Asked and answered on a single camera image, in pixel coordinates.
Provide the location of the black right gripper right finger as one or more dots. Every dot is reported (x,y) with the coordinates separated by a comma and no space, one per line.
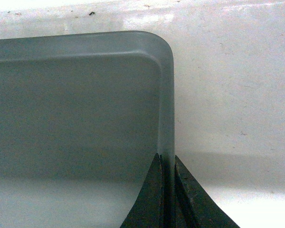
(194,207)

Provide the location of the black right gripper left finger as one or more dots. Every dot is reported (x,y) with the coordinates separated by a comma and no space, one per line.
(145,197)

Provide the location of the grey-green rectangular tray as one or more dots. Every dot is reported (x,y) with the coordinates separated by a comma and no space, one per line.
(83,118)

